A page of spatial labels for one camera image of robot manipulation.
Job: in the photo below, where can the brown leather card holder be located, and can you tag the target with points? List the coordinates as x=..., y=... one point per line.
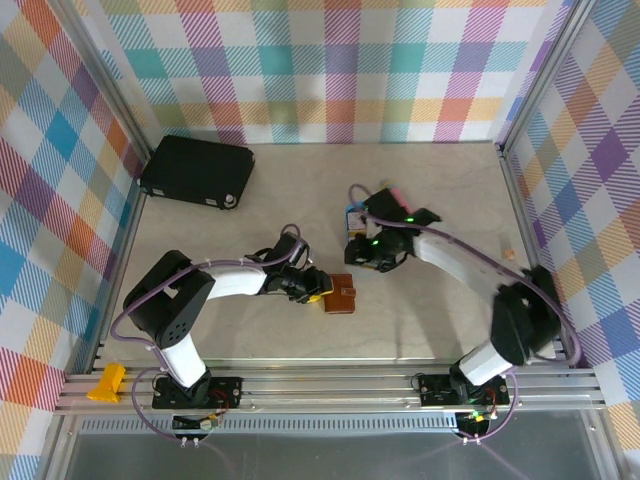
x=342, y=300

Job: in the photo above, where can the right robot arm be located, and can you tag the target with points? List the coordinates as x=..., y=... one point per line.
x=465, y=265

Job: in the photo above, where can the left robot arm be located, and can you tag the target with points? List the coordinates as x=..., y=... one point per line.
x=235, y=280

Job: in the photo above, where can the pink toy microphone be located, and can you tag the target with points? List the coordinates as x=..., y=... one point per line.
x=401, y=200

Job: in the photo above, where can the small patterned wooden block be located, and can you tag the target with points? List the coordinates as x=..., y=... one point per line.
x=509, y=254

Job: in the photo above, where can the black zip case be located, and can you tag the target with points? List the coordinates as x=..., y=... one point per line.
x=195, y=167

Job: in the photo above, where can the yellow plastic clamp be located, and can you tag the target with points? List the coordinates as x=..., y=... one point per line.
x=105, y=385

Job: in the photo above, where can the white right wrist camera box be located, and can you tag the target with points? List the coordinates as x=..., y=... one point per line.
x=371, y=229

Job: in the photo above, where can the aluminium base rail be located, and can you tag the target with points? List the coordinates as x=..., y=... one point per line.
x=325, y=395

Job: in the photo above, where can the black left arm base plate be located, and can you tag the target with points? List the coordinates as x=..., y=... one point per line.
x=225, y=392

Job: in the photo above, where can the aluminium side rail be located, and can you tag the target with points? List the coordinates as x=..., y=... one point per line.
x=131, y=215
x=525, y=225

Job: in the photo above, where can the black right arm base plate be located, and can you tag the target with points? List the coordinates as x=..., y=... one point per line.
x=435, y=390

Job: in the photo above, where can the aluminium corner post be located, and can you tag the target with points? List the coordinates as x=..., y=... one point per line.
x=542, y=75
x=106, y=75

